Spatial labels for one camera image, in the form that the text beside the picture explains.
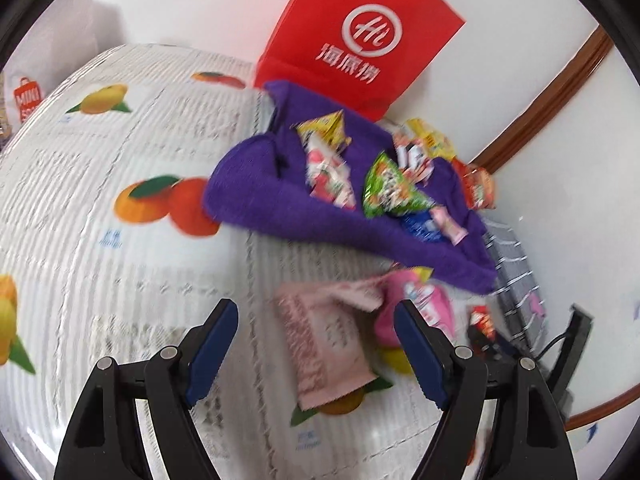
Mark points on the strawberry white snack packet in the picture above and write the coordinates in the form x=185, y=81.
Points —
x=328, y=175

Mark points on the pale pink long packet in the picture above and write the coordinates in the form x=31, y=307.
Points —
x=323, y=337

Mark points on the orange chips bag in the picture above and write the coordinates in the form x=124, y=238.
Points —
x=478, y=185

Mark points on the yellow triangular snack packet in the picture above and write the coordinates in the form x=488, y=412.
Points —
x=330, y=128

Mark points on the red paper shopping bag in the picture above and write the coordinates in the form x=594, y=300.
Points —
x=363, y=54

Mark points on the brown wooden door frame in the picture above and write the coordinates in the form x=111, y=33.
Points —
x=548, y=104

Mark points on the magenta snack bag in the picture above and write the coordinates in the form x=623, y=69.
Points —
x=430, y=300

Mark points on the grey checked star cloth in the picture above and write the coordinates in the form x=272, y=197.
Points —
x=517, y=291

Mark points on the pink peach snack packet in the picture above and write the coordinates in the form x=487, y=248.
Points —
x=447, y=225

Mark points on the yellow chips bag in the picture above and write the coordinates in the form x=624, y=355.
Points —
x=436, y=143

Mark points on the white plastic bag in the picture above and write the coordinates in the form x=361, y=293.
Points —
x=26, y=83

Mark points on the purple towel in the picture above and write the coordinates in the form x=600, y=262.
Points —
x=304, y=178

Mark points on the fruit print tablecloth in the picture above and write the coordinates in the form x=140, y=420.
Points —
x=156, y=181

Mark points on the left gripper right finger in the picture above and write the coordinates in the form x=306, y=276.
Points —
x=450, y=376

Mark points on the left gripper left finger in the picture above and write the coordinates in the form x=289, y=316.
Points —
x=203, y=349

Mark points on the blue snack packet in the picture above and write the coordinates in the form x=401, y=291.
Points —
x=422, y=226

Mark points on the small red snack packet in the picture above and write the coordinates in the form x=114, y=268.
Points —
x=480, y=318

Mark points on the panda print snack packet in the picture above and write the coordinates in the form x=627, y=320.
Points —
x=412, y=157

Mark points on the green snack bag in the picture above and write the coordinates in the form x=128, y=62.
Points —
x=387, y=190

